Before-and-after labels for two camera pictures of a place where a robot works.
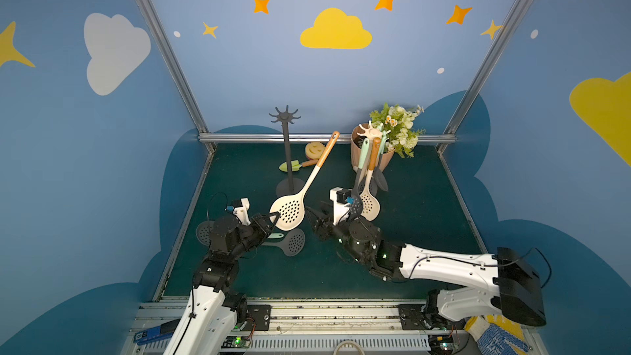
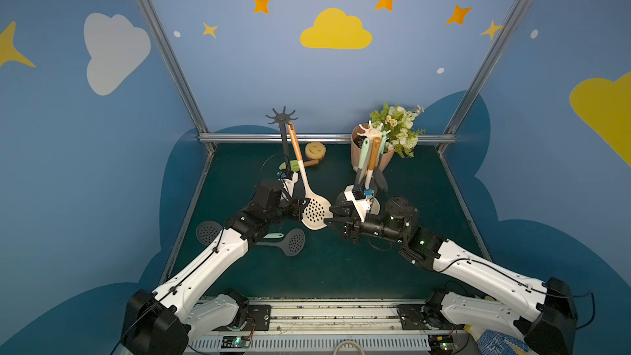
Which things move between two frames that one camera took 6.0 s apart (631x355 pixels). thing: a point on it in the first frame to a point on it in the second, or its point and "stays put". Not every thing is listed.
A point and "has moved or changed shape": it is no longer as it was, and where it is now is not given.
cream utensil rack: [371, 134] stays put
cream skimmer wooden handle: [290, 205] has moved or changed shape
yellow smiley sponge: [314, 149] stays put
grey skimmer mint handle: [292, 244] stays put
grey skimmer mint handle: [379, 175] stays put
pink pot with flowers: [401, 136] stays put
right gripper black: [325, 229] to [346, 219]
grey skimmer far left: [203, 232] stays put
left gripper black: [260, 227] to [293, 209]
